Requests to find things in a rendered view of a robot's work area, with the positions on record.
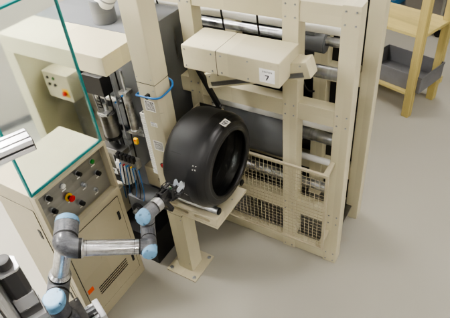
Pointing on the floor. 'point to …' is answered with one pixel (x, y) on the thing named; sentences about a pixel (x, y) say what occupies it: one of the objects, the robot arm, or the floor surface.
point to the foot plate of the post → (190, 270)
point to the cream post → (183, 246)
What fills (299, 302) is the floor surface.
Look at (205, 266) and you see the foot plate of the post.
